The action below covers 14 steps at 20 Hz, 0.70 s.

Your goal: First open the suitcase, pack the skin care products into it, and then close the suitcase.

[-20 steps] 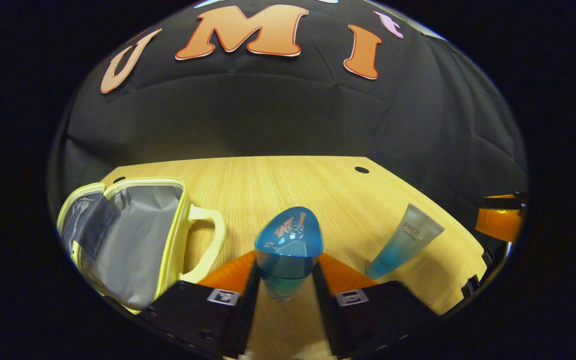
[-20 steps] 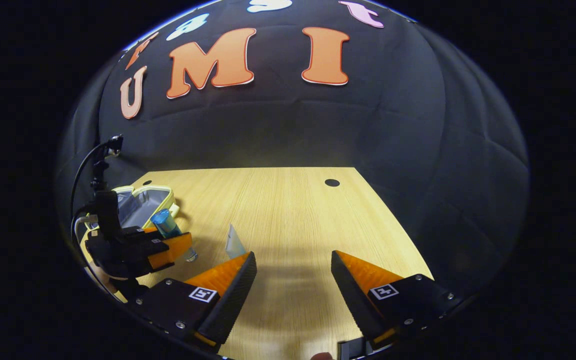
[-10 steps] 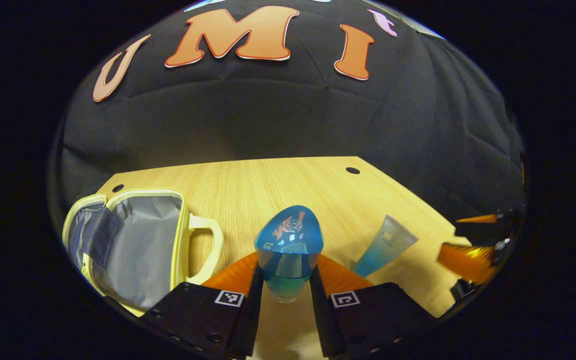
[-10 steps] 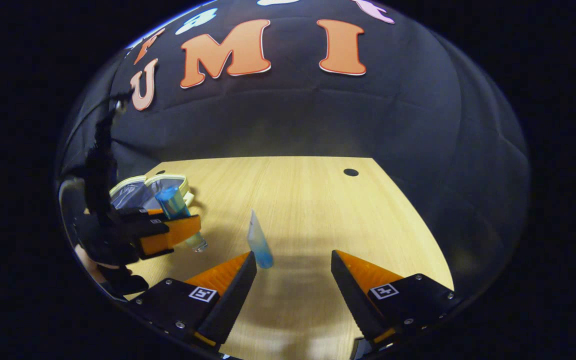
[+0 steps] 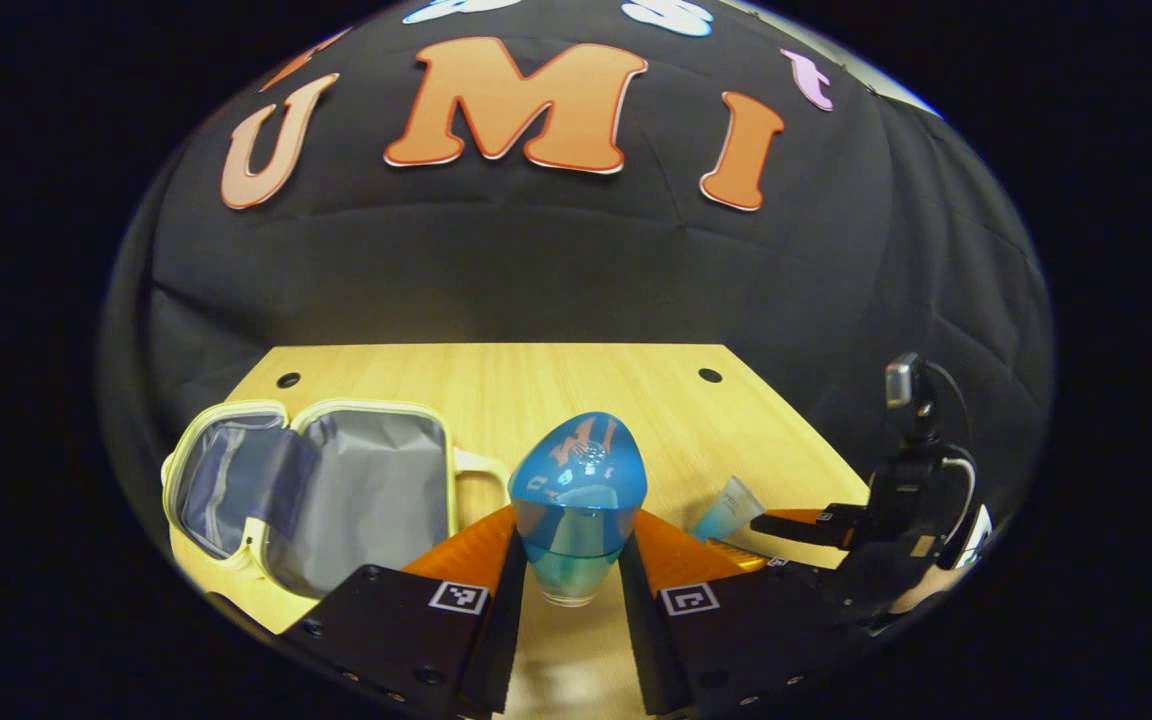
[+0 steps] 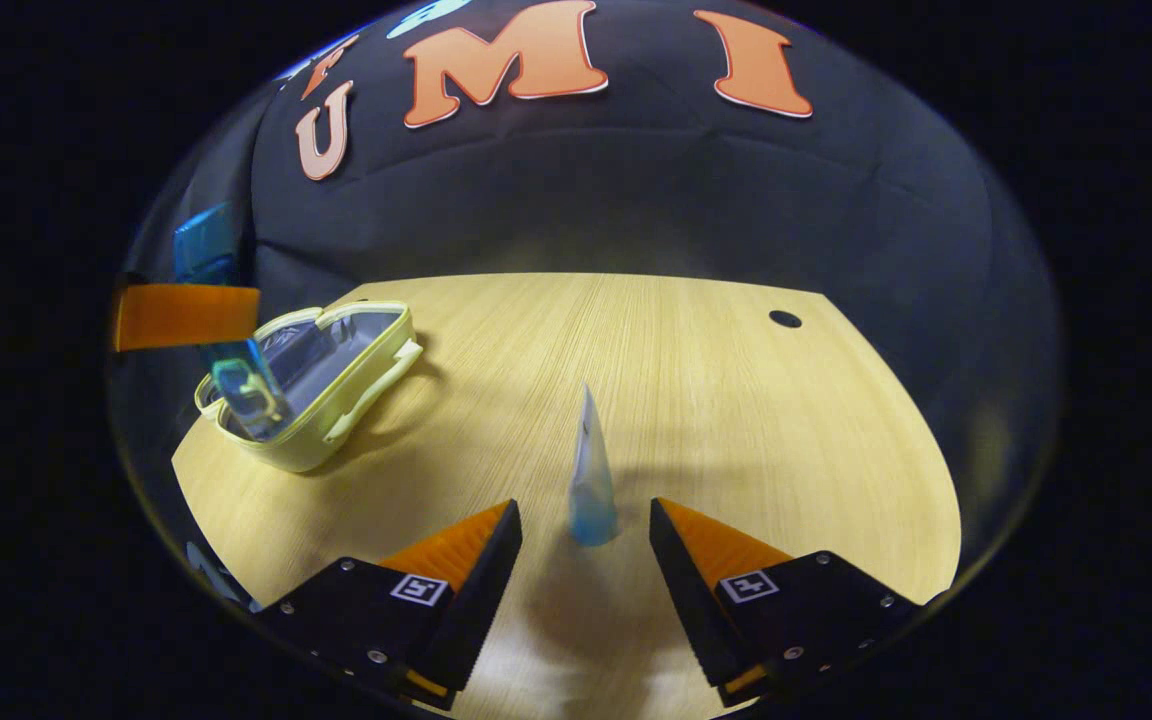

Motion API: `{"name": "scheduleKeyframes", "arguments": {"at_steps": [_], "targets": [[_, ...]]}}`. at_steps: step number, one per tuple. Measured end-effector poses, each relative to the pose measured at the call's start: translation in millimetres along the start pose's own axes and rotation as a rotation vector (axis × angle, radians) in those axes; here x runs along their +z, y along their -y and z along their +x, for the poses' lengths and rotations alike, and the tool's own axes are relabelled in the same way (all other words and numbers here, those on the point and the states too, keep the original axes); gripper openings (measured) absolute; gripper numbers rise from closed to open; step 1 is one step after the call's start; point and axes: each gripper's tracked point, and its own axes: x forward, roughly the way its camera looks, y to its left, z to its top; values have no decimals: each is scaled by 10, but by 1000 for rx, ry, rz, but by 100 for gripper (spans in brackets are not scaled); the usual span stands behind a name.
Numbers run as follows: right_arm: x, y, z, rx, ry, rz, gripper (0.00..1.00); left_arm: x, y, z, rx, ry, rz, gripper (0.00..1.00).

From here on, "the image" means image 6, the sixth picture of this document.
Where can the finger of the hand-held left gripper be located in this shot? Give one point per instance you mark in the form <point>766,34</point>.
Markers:
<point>186,317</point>

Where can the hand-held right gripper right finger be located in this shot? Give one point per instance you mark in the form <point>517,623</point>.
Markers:
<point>686,590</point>

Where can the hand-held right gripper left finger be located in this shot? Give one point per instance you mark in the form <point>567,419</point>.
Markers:
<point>481,590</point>

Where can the teal clear-capped bottle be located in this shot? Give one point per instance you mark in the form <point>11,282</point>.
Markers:
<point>246,395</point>

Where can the blue cone-shaped tube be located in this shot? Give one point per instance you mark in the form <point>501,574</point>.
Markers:
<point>593,490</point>

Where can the pale yellow suitcase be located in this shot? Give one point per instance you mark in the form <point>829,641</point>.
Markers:
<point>356,380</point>

